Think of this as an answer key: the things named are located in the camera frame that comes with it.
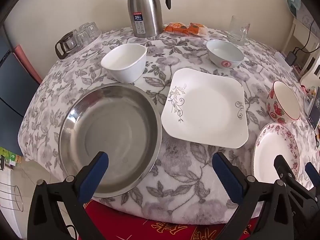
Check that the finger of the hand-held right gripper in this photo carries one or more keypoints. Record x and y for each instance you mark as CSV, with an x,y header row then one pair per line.
x,y
283,171
313,171

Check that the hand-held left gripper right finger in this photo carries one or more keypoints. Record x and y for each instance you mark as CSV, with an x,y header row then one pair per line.
x,y
227,177

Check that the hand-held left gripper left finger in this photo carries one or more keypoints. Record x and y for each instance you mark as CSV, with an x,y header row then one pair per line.
x,y
95,175

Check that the pink floral round plate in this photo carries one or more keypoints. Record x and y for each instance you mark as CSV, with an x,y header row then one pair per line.
x,y
271,150

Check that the stainless steel basin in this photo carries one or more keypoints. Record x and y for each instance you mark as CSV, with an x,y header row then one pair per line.
x,y
112,130

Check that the strawberry print bowl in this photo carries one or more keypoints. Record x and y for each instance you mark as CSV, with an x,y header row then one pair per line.
x,y
285,100

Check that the square white plate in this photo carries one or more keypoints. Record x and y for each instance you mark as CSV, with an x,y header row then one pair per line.
x,y
207,105

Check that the white square bowl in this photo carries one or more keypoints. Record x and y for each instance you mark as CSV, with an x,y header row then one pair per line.
x,y
125,62

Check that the pale blue bowl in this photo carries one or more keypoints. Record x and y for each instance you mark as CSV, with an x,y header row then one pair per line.
x,y
223,51

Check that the grey floral tablecloth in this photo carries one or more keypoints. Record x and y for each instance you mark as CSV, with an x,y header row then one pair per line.
x,y
190,180

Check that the red patterned cloth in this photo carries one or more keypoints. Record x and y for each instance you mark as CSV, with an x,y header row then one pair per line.
x,y
120,223

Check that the smartphone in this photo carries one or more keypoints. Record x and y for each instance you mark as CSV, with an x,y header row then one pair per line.
x,y
315,110

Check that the small pink toy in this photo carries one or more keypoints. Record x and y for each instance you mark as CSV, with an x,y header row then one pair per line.
x,y
305,90

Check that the green box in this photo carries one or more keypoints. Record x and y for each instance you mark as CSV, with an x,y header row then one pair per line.
x,y
10,157

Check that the white lattice chair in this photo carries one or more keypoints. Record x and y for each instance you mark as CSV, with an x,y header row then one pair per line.
x,y
311,76

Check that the black power adapter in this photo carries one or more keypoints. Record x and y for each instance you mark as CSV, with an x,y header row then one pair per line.
x,y
291,58

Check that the dark blue cabinet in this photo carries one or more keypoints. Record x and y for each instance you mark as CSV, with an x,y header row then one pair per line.
x,y
15,92

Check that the white power strip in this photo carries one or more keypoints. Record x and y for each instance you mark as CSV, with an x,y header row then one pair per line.
x,y
280,56

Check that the pink board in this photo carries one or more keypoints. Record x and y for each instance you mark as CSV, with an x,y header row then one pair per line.
x,y
26,62

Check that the small clear glass cup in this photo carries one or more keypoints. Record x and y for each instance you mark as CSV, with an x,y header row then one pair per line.
x,y
83,38
93,30

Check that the white side table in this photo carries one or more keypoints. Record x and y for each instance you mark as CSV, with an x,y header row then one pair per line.
x,y
292,30

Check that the clear glass mug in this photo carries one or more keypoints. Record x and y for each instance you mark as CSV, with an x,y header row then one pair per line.
x,y
235,31

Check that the orange and white snack packet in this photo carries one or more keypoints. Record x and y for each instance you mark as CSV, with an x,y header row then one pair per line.
x,y
197,29

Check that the teal cloth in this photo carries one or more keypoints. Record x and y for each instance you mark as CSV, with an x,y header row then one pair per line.
x,y
293,5

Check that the stainless steel thermos jug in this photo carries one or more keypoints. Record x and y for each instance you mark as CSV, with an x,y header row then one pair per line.
x,y
145,7

